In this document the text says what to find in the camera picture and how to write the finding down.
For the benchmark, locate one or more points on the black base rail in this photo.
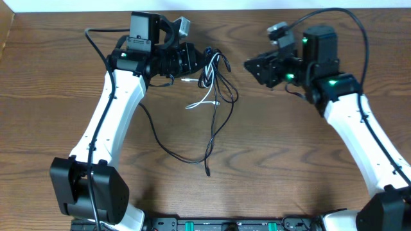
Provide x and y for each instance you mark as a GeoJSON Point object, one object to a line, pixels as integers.
{"type": "Point", "coordinates": [224, 224]}

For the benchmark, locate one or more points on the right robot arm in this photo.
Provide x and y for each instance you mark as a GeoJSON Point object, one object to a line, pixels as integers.
{"type": "Point", "coordinates": [338, 98]}

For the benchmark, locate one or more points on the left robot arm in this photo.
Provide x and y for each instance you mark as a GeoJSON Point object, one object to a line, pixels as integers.
{"type": "Point", "coordinates": [87, 183]}

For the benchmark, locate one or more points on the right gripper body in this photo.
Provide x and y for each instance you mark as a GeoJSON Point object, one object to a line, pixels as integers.
{"type": "Point", "coordinates": [291, 69]}

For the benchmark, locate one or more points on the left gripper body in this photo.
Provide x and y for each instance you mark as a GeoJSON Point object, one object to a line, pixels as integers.
{"type": "Point", "coordinates": [175, 62]}

